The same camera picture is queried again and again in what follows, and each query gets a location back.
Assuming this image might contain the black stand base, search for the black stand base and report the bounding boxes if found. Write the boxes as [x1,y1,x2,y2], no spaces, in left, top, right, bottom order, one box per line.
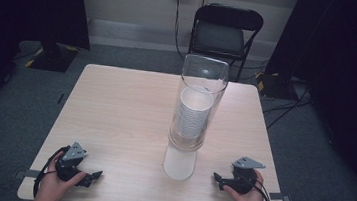
[29,40,80,75]
[254,71,302,102]

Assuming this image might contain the black power cable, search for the black power cable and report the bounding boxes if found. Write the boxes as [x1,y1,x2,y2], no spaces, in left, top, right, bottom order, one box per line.
[169,0,192,61]

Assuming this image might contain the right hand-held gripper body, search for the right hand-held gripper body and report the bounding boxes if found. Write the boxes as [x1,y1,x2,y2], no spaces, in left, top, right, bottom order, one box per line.
[222,154,267,197]

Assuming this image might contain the grey tape strip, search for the grey tape strip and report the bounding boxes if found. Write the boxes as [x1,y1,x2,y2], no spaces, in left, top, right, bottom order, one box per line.
[14,167,41,181]
[268,190,292,201]

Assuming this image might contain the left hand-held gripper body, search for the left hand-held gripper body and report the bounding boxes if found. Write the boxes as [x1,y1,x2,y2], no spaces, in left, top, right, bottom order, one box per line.
[53,139,96,189]

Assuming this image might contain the clear plastic cup dispenser tube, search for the clear plastic cup dispenser tube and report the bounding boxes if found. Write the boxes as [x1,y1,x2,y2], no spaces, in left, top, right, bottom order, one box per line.
[166,51,232,156]

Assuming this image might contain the black curtain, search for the black curtain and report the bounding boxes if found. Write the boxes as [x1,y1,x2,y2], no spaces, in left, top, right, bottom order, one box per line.
[250,0,357,201]
[0,0,97,139]

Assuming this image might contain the black floor cables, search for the black floor cables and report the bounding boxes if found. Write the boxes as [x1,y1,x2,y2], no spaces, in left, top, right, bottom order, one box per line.
[259,76,315,134]

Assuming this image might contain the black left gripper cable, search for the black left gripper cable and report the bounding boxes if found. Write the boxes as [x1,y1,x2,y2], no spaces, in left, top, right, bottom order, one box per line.
[32,142,71,201]

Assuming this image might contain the black folding chair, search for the black folding chair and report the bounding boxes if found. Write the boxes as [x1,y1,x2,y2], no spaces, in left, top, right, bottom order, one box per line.
[185,1,267,86]

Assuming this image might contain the stack of white paper cups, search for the stack of white paper cups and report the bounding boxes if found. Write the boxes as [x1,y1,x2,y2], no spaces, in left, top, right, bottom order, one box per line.
[161,84,217,185]

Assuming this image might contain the person's left hand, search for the person's left hand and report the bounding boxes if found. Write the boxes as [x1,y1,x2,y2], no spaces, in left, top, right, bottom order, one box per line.
[31,148,90,201]

